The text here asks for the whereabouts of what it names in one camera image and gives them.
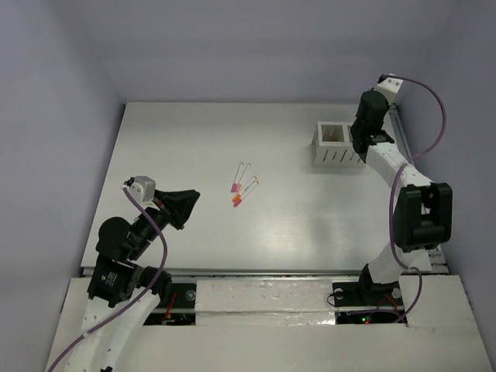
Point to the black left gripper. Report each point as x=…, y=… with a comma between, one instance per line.
x=170, y=211

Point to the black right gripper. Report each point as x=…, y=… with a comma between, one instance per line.
x=387, y=101

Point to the magenta cap white marker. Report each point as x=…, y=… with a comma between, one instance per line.
x=245, y=196

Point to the pink cap white marker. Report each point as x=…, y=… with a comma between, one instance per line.
x=242, y=177

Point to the orange cap white marker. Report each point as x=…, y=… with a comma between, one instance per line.
x=243, y=191

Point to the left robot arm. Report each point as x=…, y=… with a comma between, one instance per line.
x=129, y=280

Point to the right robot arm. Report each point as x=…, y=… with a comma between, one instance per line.
x=377, y=278

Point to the white slotted stationery organizer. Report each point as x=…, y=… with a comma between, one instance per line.
x=332, y=146

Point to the purple cap white marker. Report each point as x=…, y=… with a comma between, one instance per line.
x=236, y=178

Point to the white front base board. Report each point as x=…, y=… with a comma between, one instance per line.
x=286, y=324

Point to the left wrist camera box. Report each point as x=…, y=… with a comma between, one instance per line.
x=141, y=189

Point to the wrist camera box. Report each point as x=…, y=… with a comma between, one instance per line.
x=389, y=85
x=141, y=189

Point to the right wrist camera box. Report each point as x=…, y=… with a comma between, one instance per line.
x=389, y=85

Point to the aluminium table edge rail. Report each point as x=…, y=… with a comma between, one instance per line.
x=421, y=213

